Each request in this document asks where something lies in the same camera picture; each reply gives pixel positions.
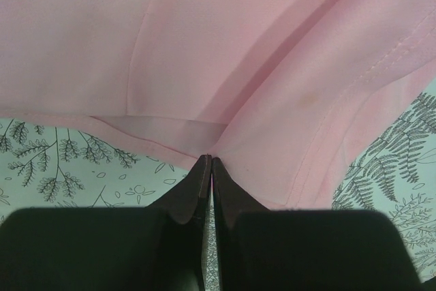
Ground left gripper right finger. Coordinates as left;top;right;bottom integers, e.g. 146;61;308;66
212;158;424;290

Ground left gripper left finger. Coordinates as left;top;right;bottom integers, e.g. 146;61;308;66
1;155;210;290

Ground pink t-shirt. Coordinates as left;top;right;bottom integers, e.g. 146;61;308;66
1;0;435;208

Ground floral patterned table mat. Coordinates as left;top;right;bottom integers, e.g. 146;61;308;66
1;84;435;281

